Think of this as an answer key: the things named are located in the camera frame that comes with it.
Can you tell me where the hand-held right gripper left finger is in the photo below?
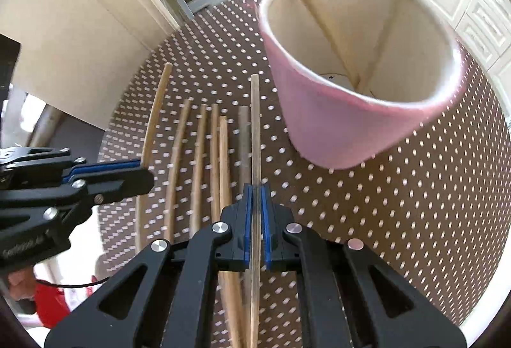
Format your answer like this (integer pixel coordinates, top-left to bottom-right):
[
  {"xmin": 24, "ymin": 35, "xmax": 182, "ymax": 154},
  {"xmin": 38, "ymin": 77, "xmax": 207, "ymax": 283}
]
[{"xmin": 44, "ymin": 183, "xmax": 253, "ymax": 348}]

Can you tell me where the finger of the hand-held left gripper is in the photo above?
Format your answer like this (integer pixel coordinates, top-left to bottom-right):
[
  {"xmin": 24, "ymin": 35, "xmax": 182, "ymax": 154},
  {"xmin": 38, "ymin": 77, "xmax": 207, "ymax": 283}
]
[
  {"xmin": 0, "ymin": 147, "xmax": 142, "ymax": 184},
  {"xmin": 0, "ymin": 167, "xmax": 155, "ymax": 239}
]

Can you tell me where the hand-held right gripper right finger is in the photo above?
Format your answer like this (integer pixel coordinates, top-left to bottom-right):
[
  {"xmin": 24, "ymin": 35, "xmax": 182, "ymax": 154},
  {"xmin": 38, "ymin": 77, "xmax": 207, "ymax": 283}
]
[{"xmin": 261, "ymin": 186, "xmax": 466, "ymax": 348}]

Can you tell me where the pink cup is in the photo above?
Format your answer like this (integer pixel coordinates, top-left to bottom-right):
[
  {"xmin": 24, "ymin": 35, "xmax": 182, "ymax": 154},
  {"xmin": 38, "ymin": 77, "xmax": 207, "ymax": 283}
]
[{"xmin": 255, "ymin": 0, "xmax": 469, "ymax": 170}]

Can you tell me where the person's red clothing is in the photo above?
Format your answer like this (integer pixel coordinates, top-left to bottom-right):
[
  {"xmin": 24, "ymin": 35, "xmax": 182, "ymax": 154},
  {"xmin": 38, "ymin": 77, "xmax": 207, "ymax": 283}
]
[{"xmin": 34, "ymin": 282, "xmax": 82, "ymax": 329}]

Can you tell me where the long wooden strip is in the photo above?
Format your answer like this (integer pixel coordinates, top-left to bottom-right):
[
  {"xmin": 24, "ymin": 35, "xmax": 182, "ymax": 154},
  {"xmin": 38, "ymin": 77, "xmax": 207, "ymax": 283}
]
[{"xmin": 28, "ymin": 107, "xmax": 63, "ymax": 150}]

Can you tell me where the cream door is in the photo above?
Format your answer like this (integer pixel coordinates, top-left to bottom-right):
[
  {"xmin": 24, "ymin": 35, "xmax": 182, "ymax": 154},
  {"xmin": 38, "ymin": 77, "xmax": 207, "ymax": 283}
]
[{"xmin": 0, "ymin": 0, "xmax": 185, "ymax": 131}]

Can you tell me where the thin black cable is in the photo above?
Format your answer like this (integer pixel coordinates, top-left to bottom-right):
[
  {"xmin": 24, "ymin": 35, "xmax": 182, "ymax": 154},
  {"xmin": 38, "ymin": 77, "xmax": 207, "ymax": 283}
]
[{"xmin": 36, "ymin": 277, "xmax": 109, "ymax": 290}]

